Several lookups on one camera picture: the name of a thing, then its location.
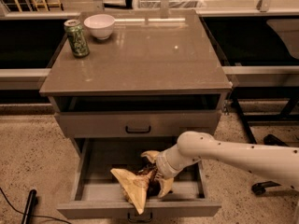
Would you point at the black cylindrical floor object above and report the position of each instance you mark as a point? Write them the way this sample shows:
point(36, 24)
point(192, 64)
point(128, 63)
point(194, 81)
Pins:
point(29, 207)

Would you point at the brown chip bag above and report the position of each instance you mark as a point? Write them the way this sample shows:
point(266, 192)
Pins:
point(136, 187)

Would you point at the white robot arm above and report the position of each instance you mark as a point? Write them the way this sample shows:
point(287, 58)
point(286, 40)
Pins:
point(205, 146)

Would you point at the white wire basket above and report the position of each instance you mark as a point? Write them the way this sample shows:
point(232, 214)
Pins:
point(175, 4)

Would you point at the black middle drawer handle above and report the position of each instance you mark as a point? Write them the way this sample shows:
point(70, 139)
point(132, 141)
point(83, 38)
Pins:
point(139, 219)

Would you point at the green soda can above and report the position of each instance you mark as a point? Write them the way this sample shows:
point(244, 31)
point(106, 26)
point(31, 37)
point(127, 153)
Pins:
point(76, 38)

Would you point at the black chair base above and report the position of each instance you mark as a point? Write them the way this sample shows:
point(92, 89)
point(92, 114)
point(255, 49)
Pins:
point(274, 159)

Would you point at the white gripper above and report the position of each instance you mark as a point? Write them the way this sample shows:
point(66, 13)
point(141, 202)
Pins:
point(163, 166)

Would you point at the grey drawer cabinet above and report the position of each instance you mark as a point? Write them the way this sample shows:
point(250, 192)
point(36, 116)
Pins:
point(152, 62)

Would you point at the open middle drawer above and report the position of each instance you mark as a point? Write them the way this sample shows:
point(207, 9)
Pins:
point(97, 193)

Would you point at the black top drawer handle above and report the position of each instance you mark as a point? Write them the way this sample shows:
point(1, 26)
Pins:
point(131, 130)

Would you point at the black drawer handle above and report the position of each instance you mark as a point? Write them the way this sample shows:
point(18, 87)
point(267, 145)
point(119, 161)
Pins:
point(139, 219)
point(131, 130)

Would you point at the white ceramic bowl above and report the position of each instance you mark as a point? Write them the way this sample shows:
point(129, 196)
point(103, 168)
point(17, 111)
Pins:
point(100, 26)

